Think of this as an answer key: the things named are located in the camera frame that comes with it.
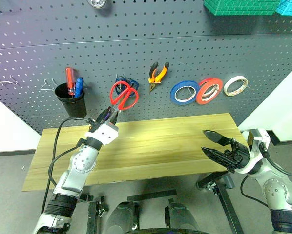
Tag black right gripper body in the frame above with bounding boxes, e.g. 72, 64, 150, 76
223, 138, 251, 173

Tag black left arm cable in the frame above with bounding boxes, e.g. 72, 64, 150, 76
40, 117, 99, 215

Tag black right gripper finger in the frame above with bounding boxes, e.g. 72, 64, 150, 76
201, 146, 231, 171
202, 130, 232, 147

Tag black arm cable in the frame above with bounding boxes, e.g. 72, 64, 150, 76
40, 117, 99, 215
240, 143, 292, 208

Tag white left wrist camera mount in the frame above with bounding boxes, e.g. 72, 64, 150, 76
84, 122, 119, 146

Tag blue tape roll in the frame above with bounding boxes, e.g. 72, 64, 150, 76
169, 80, 200, 106

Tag green ribbed box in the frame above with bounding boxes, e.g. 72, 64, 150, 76
203, 0, 281, 16

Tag blue handled tool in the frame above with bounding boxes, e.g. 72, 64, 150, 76
74, 77, 85, 98

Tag blue handled scissors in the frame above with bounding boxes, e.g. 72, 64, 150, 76
115, 76, 140, 95

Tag white wire pegboard hook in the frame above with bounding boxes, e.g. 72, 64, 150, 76
0, 75, 20, 86

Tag red handled scissors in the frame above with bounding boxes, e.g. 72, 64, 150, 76
108, 80, 140, 119

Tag white tape roll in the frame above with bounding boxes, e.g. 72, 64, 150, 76
223, 75, 249, 98

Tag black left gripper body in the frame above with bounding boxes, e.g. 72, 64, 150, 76
96, 119, 117, 127

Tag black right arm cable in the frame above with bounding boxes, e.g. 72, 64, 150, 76
240, 143, 292, 208

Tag dark grey perforated pegboard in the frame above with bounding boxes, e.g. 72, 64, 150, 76
0, 0, 292, 136

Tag yellow black needle-nose pliers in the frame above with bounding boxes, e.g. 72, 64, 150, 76
147, 61, 170, 94

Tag black partition base strip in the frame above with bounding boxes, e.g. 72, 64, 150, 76
267, 130, 292, 144

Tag red handled screwdriver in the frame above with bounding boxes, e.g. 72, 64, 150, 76
64, 67, 76, 96

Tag silver wire loop hook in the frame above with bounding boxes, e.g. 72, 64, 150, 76
40, 78, 59, 91

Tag red tape roll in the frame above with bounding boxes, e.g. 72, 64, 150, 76
195, 78, 224, 105

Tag cyan ribbed box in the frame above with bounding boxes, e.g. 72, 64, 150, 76
276, 0, 292, 17

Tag dark grey rounded shape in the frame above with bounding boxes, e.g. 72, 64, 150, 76
104, 201, 139, 231
164, 198, 198, 231

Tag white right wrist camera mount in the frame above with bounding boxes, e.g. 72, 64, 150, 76
233, 128, 271, 174

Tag round silver object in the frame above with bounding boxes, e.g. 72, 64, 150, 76
86, 0, 108, 9

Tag black plastic cup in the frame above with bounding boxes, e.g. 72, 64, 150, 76
54, 82, 87, 119

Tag black metal table frame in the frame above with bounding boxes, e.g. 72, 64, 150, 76
80, 170, 244, 234

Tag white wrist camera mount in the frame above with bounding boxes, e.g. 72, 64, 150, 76
84, 122, 119, 146
233, 128, 271, 174

